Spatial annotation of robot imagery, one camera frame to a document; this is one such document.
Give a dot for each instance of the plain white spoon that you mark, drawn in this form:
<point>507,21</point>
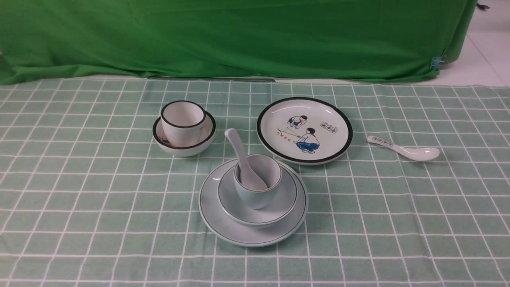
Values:
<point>249,179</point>

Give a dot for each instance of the green backdrop cloth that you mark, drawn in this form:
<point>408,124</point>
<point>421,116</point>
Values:
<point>378,41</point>

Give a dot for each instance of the blue clip on backdrop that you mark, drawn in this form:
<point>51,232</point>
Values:
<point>436,63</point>

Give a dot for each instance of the illustrated plate black rim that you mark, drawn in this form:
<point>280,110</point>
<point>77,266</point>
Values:
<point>304,131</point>

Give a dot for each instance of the white cup black rim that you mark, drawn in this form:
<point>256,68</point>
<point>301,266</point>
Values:
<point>182,122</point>

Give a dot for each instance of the white spoon with print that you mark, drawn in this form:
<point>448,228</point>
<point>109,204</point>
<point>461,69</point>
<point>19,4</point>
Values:
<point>415,154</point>

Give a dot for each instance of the green checkered tablecloth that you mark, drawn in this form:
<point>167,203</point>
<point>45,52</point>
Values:
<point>88,198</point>

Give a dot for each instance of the pale blue cup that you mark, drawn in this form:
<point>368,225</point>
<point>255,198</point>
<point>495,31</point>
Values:
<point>271,174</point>

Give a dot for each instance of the white bowl black rim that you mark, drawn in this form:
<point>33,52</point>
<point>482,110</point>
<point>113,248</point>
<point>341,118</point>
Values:
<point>204,141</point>

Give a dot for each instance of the pale blue plate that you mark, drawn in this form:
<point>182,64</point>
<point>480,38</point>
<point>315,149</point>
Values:
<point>216,219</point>

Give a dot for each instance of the pale blue bowl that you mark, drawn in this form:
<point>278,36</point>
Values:
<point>240,212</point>

